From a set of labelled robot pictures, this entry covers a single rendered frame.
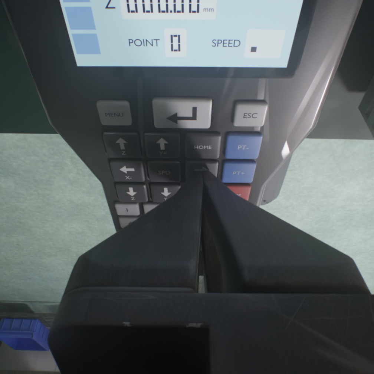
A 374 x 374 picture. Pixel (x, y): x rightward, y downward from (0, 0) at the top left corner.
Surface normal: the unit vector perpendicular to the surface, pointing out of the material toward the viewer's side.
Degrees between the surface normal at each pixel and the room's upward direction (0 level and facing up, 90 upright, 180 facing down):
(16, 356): 90
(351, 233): 0
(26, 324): 90
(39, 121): 0
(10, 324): 90
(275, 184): 0
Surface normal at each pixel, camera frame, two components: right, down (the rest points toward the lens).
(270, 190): -0.01, 0.77
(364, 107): -1.00, -0.02
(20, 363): 0.01, -0.64
